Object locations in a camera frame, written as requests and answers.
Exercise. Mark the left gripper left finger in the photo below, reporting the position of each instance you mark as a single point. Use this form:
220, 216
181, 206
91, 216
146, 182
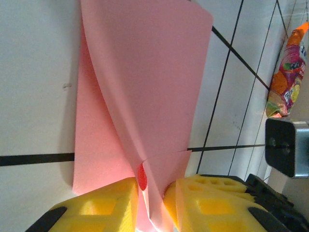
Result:
96, 210

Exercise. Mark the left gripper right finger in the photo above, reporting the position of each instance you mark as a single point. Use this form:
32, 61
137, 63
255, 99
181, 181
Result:
212, 207

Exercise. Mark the pink paper sheet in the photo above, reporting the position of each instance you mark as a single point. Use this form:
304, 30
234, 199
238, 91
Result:
149, 84

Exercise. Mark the colourful fruit snack packet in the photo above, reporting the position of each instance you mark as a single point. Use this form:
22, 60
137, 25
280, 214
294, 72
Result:
287, 79

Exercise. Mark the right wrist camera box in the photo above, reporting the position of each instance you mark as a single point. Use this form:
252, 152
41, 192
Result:
285, 147

